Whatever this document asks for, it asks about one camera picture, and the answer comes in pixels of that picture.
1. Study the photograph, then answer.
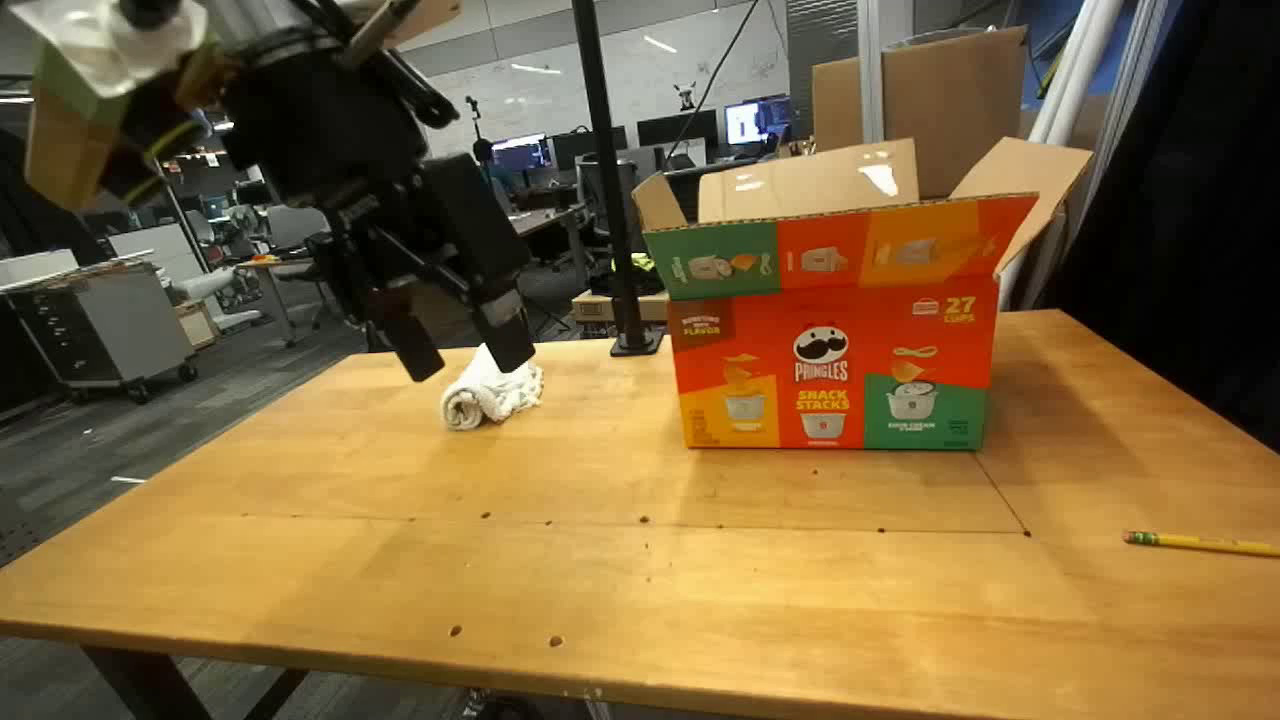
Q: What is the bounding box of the black camera stand pole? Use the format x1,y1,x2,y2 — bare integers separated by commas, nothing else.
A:
567,0,669,361

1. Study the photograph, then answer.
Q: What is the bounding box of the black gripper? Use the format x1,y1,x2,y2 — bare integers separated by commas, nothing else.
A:
219,28,542,387

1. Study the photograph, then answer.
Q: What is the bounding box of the lit computer monitor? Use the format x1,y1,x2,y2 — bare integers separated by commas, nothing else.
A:
719,93,794,153

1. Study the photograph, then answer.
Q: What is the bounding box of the dark computer monitor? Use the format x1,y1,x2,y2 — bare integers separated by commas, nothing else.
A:
631,109,719,172

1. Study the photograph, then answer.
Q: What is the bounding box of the grey rolling cabinet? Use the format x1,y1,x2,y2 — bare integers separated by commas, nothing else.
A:
0,251,202,406

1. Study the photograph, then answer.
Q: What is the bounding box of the yellow pencil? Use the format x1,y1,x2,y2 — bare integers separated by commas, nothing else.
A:
1121,530,1280,560

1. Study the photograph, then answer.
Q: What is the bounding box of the large brown cardboard box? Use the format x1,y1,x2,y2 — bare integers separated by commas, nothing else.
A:
807,23,1033,199

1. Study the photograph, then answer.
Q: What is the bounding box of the orange Pringles cardboard box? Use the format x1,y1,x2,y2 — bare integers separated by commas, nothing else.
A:
631,135,1097,457

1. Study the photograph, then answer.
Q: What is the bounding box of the white cloth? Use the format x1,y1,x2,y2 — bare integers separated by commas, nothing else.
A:
438,339,548,437

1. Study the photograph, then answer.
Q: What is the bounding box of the yellow-green wrist camera mount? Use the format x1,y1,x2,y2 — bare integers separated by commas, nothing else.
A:
20,43,153,215

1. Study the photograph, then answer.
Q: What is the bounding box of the white structural column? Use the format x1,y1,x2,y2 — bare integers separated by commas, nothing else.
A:
851,0,893,145

